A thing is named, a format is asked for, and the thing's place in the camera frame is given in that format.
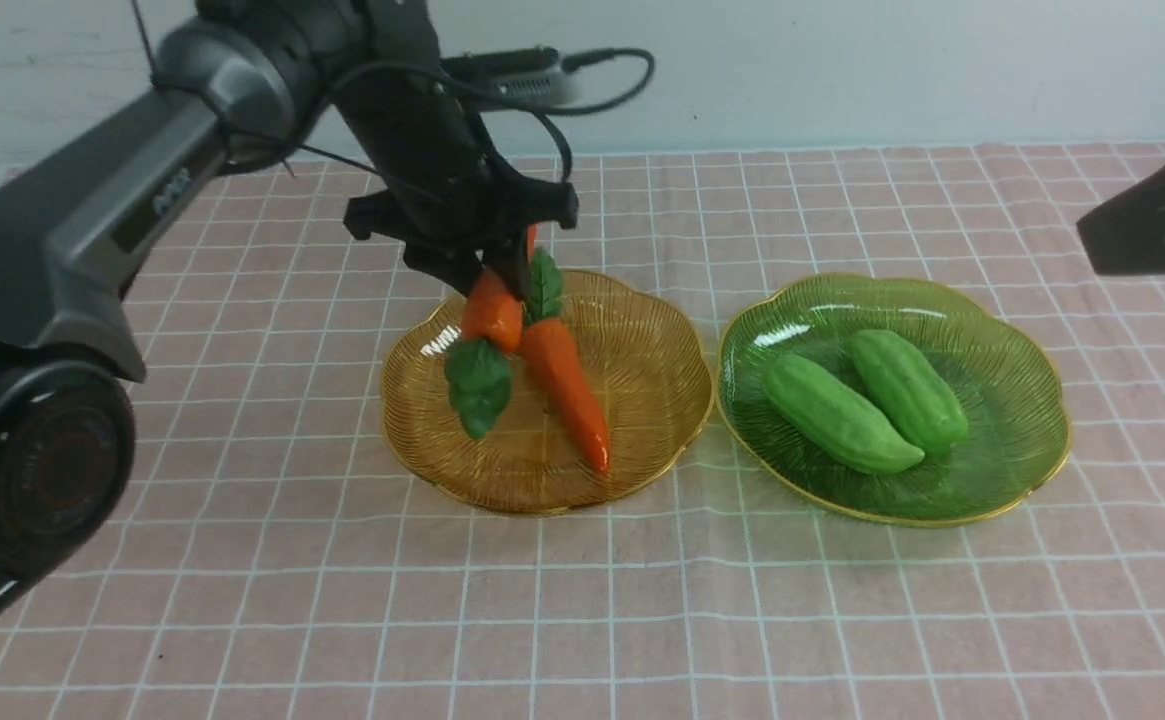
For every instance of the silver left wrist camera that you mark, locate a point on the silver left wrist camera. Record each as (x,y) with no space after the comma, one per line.
(532,74)

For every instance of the amber ribbed plastic plate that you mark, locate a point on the amber ribbed plastic plate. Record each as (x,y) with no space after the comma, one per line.
(642,359)

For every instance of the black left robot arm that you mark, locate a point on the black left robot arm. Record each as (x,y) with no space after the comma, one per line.
(235,89)

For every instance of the orange toy carrot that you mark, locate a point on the orange toy carrot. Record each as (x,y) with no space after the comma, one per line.
(552,358)
(479,374)

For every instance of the green ribbed plastic plate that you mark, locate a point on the green ribbed plastic plate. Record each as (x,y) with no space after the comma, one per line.
(1020,434)

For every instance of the pink checkered tablecloth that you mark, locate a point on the pink checkered tablecloth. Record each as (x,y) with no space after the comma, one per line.
(271,561)

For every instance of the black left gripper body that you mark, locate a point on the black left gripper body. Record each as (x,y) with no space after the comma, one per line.
(447,188)

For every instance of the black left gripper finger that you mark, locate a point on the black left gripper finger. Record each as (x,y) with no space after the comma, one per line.
(511,259)
(459,269)

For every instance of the green toy gourd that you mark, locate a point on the green toy gourd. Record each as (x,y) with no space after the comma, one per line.
(836,418)
(908,389)

